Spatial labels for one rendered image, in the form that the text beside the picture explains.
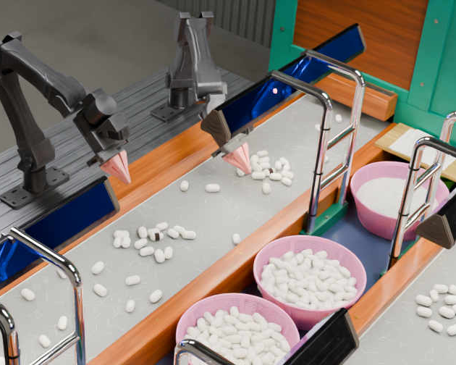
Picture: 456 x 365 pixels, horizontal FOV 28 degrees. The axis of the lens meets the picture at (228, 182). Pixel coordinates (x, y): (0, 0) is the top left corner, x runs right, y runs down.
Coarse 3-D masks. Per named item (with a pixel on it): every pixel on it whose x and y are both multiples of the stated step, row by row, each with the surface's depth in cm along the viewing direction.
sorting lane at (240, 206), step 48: (288, 144) 262; (192, 192) 240; (240, 192) 242; (288, 192) 243; (96, 240) 221; (192, 240) 224; (48, 288) 207; (144, 288) 209; (0, 336) 194; (48, 336) 195; (96, 336) 196
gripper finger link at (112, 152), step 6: (108, 150) 218; (114, 150) 219; (120, 150) 220; (102, 156) 217; (108, 156) 218; (120, 156) 220; (126, 156) 221; (102, 162) 217; (126, 162) 221; (114, 168) 224; (126, 168) 221; (120, 174) 223
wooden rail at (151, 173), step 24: (264, 120) 271; (168, 144) 253; (192, 144) 254; (216, 144) 257; (144, 168) 243; (168, 168) 244; (192, 168) 249; (120, 192) 234; (144, 192) 236; (120, 216) 230
